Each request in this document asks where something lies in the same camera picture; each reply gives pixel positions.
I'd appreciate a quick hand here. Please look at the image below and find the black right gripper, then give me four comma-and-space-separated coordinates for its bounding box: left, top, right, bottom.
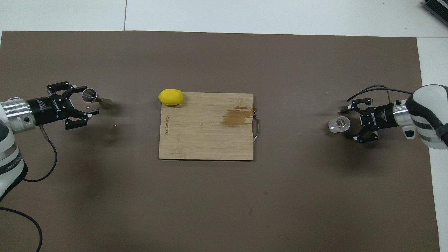
341, 98, 398, 143

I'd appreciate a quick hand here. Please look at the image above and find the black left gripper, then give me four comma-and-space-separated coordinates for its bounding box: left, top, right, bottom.
27, 81, 100, 131

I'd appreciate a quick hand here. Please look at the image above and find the clear glass cup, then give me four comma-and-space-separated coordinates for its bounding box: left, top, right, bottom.
328, 117, 351, 134

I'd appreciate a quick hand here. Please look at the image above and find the steel jigger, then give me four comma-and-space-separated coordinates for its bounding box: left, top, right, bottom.
82, 88, 113, 110

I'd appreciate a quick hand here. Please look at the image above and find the yellow lemon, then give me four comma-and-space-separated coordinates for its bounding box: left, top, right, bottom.
157, 89, 184, 106

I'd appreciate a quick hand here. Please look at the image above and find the wooden cutting board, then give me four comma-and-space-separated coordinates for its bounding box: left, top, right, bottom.
159, 92, 260, 161

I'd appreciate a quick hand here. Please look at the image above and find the dark grey ribbed device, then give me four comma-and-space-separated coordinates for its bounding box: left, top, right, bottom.
422, 0, 448, 27

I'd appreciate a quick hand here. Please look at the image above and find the brown table mat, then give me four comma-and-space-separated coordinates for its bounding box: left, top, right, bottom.
0, 31, 441, 252

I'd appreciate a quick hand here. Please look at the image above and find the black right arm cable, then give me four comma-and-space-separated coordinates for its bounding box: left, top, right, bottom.
346, 85, 413, 102

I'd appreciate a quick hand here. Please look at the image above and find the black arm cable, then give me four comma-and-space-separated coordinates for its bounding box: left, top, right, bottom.
0, 124, 58, 252
346, 85, 413, 102

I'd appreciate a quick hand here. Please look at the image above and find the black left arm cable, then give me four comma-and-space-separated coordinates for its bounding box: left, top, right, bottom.
0, 124, 58, 252

